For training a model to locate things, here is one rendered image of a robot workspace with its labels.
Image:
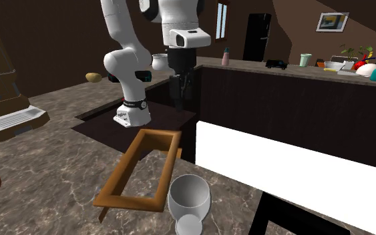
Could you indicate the white-framed wall picture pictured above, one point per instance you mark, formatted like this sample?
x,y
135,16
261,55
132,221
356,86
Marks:
x,y
331,22

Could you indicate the black toy car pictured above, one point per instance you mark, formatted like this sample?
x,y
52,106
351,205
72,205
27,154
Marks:
x,y
275,64

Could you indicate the brown coffee machine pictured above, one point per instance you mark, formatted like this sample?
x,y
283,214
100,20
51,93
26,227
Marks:
x,y
2,97

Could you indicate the white goblet cup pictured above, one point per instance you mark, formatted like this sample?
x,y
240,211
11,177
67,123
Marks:
x,y
187,195

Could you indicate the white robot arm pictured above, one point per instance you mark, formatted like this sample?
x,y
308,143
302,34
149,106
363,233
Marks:
x,y
127,62

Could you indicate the window with brown frame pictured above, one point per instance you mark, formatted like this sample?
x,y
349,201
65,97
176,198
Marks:
x,y
221,21

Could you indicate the brown wooden frame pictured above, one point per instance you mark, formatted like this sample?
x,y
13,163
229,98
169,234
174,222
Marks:
x,y
132,156

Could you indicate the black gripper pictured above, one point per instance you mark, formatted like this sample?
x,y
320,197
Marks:
x,y
181,60

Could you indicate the black chair frame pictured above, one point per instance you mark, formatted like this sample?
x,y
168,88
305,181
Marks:
x,y
262,214

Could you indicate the black refrigerator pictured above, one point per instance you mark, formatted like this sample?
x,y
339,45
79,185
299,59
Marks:
x,y
256,37

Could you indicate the pale green cup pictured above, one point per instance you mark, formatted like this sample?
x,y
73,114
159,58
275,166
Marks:
x,y
305,60

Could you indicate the pink bottle with teal cap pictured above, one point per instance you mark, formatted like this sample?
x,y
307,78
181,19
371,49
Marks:
x,y
225,58

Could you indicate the white upturned bowl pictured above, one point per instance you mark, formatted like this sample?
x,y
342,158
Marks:
x,y
366,70

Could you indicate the red kitchen tool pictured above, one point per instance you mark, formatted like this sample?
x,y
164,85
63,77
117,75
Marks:
x,y
359,65

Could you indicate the dark robot stand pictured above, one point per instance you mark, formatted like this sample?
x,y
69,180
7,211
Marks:
x,y
106,128

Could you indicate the green plant in white pot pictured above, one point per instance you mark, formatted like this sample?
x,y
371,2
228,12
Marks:
x,y
349,63

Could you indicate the dark teal and red box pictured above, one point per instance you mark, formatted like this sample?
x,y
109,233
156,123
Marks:
x,y
143,75

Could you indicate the yellow-brown potato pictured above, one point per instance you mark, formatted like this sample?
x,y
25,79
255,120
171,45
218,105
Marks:
x,y
93,77

